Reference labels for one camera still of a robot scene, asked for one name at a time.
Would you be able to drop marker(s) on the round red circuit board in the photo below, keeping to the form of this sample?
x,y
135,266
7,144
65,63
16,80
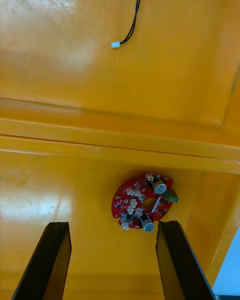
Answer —
x,y
130,205

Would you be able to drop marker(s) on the blue label metal solenoid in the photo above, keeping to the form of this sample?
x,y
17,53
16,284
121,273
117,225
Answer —
x,y
115,45

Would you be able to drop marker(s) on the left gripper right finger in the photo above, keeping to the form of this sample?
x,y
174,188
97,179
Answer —
x,y
180,262

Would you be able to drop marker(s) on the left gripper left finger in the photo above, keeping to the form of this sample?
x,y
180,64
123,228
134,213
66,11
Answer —
x,y
47,262

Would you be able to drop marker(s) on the yellow-orange plastic bin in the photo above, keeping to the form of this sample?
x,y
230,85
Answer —
x,y
75,67
75,192

